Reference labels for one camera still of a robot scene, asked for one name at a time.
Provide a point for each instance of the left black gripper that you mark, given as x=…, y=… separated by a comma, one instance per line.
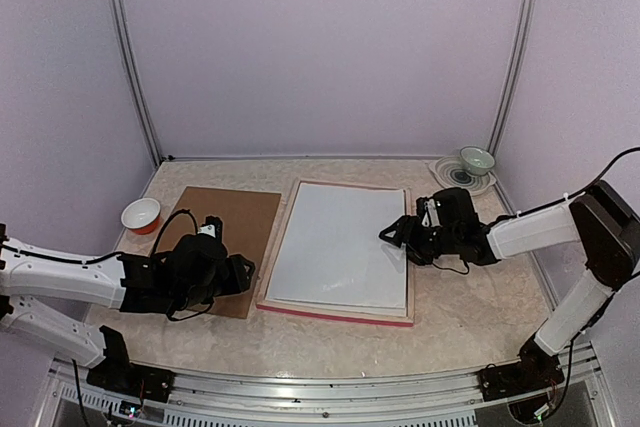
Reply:
x=241, y=282

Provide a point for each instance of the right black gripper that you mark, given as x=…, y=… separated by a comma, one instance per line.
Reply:
x=407, y=234

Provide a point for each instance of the brown cardboard backing board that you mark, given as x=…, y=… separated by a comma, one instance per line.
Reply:
x=248, y=218

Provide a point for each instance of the red sunset sea photo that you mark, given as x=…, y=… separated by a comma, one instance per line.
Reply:
x=335, y=247

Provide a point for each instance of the pink wooden picture frame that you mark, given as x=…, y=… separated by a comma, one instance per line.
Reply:
x=335, y=317

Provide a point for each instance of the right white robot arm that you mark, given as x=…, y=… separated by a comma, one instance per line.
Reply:
x=593, y=234

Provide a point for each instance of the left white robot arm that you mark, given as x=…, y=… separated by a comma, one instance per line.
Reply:
x=29, y=274

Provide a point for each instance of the white swirl pattern plate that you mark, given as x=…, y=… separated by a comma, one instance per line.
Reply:
x=449, y=173

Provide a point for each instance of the pale green ceramic bowl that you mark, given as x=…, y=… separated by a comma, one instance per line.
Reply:
x=476, y=161

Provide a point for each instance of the orange white bowl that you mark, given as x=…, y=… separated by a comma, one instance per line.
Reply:
x=141, y=216

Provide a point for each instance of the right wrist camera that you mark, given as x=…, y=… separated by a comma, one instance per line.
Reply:
x=426, y=210

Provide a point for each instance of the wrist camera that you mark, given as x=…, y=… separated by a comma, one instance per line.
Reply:
x=426, y=210
x=212, y=226

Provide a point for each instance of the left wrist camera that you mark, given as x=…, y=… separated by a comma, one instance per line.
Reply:
x=212, y=226

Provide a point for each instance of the aluminium front rail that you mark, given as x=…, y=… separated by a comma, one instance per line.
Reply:
x=449, y=398

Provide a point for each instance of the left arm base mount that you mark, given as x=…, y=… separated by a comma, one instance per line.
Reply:
x=116, y=373

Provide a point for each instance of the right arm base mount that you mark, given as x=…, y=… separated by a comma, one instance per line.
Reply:
x=534, y=370

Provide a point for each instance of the right aluminium corner post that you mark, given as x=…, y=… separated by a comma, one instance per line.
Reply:
x=514, y=66

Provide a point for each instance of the aluminium corner post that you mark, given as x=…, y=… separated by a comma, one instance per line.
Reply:
x=132, y=76
x=514, y=66

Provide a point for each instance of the left aluminium corner post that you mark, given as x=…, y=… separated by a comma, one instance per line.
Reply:
x=132, y=76

